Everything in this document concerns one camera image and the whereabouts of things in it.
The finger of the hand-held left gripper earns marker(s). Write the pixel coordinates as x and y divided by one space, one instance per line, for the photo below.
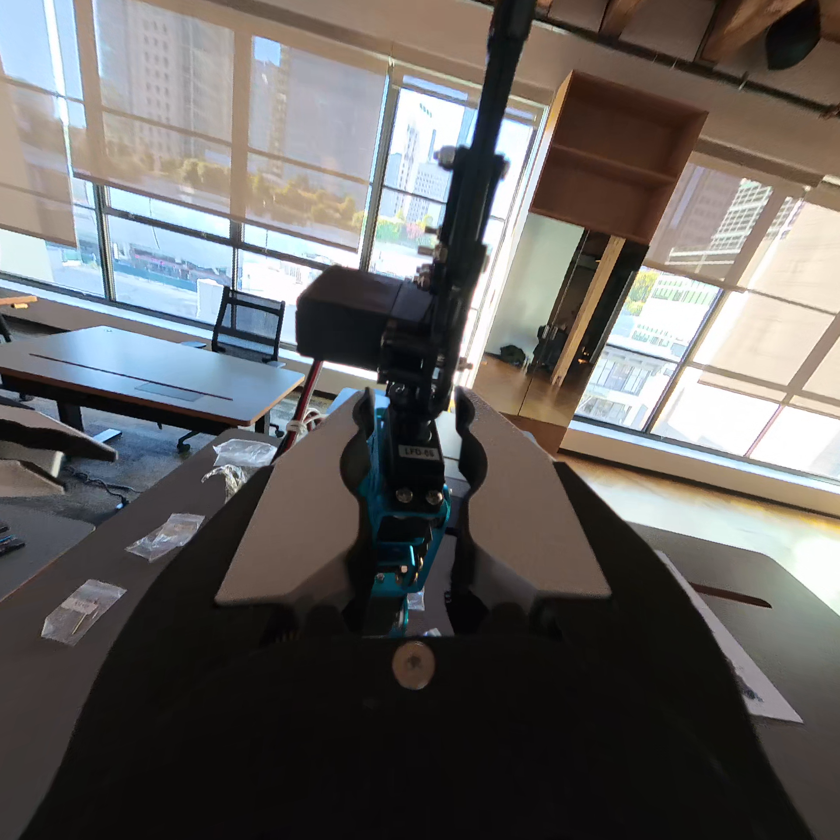
26 479
39 433

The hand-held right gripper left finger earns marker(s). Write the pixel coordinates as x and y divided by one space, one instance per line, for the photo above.
295 525

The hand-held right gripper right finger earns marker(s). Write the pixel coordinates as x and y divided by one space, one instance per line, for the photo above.
525 525

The blue and black toy robot arm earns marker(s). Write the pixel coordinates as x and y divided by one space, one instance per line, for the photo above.
348 321

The grey desk with slot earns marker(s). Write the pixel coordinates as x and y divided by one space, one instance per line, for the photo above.
131 367

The dark desk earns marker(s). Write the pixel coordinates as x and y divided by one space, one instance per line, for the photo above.
787 623

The dark green bag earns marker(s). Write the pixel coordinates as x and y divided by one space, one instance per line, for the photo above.
512 354

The black office chair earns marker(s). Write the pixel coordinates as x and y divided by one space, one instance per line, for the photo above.
249 321

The open instruction booklet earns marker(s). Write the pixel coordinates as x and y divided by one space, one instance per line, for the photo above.
761 695

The beige roller window blind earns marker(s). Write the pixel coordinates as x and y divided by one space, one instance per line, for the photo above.
774 262
164 98

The wooden shelf cabinet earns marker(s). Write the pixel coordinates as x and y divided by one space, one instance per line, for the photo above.
610 131

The dark ceiling fixture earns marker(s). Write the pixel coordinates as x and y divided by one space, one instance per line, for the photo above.
791 33

